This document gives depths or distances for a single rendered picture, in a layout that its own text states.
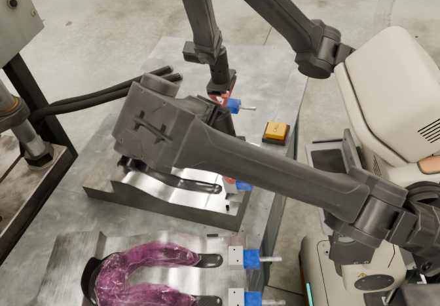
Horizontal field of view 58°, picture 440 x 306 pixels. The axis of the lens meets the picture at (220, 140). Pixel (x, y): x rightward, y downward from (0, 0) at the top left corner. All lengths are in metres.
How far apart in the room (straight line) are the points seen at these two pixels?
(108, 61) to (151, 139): 2.89
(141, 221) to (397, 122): 0.81
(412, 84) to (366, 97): 0.08
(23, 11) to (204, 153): 1.21
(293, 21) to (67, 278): 0.80
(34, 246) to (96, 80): 2.03
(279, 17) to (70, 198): 0.88
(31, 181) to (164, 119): 1.10
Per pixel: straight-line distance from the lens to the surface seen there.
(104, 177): 1.30
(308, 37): 0.89
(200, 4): 0.88
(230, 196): 1.15
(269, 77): 1.60
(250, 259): 1.05
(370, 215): 0.65
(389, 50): 0.76
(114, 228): 1.25
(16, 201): 1.49
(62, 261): 1.13
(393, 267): 1.14
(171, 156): 0.46
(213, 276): 1.05
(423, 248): 0.72
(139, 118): 0.50
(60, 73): 3.41
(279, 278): 1.97
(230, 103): 1.28
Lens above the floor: 1.81
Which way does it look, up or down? 47 degrees down
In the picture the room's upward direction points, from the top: 10 degrees counter-clockwise
